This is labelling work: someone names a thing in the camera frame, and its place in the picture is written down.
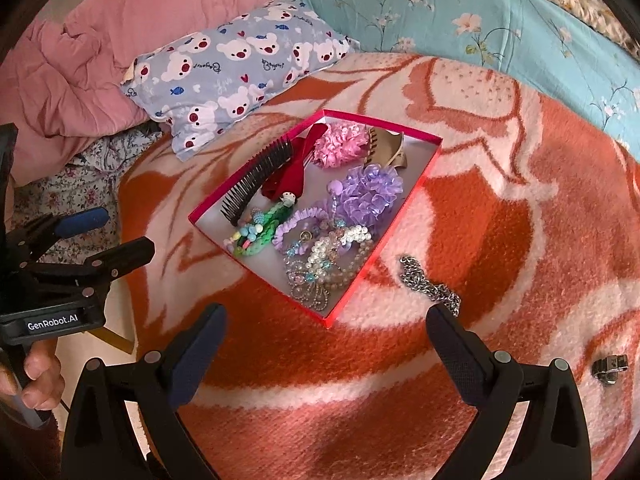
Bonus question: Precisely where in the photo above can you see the silver chain necklace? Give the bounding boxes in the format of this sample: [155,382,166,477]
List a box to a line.
[398,254,462,319]

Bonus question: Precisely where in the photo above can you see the red cardboard box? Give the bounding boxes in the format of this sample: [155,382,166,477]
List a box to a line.
[187,108,444,330]

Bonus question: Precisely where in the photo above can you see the pink fluffy scrunchie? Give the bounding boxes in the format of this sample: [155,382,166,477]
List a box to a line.
[312,122,369,169]

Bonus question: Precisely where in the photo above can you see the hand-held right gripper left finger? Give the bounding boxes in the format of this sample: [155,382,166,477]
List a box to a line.
[61,302,229,480]

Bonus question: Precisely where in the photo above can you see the blue floral quilt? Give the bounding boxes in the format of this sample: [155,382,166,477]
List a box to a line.
[284,0,640,145]

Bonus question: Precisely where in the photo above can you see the pastel bead bracelet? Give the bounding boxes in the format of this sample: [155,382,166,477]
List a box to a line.
[223,209,275,257]

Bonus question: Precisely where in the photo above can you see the yellow wooden frame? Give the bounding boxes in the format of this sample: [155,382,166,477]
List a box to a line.
[100,326,135,357]

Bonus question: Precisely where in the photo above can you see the purple organza scrunchie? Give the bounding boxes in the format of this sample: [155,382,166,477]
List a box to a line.
[327,163,405,227]

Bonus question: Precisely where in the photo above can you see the beige hair claw clip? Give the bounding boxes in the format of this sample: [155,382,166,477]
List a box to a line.
[361,127,410,169]

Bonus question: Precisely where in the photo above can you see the pink quilt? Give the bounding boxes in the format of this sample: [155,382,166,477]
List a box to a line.
[0,0,322,187]

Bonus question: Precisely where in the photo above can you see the bear print pillow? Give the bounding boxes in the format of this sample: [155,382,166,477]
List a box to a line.
[119,0,359,162]

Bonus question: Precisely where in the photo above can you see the green braided bracelet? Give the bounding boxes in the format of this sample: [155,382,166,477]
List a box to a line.
[235,192,299,259]

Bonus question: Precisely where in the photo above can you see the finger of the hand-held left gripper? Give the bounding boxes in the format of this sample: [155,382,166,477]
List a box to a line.
[62,236,156,288]
[17,207,111,262]

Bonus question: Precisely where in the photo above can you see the small silver clip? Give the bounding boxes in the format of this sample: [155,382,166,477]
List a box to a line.
[591,353,630,387]

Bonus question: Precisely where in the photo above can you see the pearl bead bracelets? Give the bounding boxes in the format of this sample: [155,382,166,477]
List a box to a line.
[282,242,357,314]

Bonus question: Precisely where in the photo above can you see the person's left hand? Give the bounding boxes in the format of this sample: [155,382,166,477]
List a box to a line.
[0,340,67,412]

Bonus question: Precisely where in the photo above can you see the pearl bead bracelet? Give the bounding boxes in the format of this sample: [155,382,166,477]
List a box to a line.
[307,224,375,267]

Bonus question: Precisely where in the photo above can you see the black hair comb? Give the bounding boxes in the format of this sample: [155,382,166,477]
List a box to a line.
[219,135,296,227]

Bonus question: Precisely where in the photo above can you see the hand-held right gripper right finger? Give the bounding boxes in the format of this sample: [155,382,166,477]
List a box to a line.
[425,304,594,480]

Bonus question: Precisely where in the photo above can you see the purple crocheted hair tie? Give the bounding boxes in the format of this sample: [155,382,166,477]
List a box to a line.
[272,204,332,249]

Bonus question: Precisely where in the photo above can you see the red velvet bow hair clip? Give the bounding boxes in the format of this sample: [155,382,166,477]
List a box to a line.
[260,122,329,202]

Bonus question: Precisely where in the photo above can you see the orange patterned blanket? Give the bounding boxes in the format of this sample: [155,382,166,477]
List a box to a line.
[114,51,640,480]

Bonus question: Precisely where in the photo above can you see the floral bed sheet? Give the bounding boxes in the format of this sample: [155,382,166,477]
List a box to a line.
[9,126,167,283]

